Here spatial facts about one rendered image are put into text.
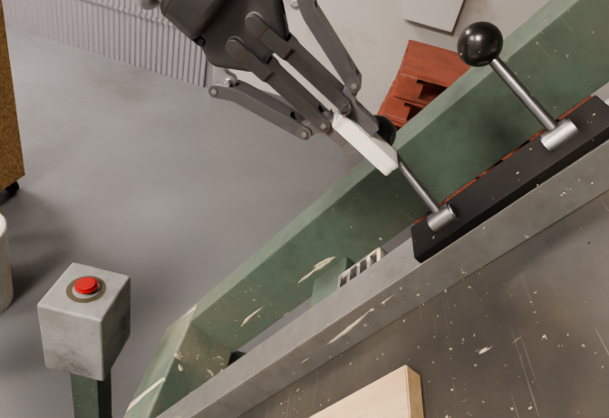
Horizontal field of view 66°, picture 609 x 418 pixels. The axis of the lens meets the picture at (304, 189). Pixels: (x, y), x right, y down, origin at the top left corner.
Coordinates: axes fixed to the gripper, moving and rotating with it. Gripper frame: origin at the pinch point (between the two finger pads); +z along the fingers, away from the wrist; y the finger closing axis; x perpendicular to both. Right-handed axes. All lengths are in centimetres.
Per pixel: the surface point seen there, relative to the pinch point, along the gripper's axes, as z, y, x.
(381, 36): 53, -41, 331
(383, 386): 13.7, -10.8, -12.8
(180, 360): 12, -57, 13
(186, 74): -42, -184, 349
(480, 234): 12.4, 2.2, -4.0
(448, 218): 10.1, 0.7, -2.5
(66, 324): -7, -68, 14
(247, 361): 11.6, -31.8, -0.8
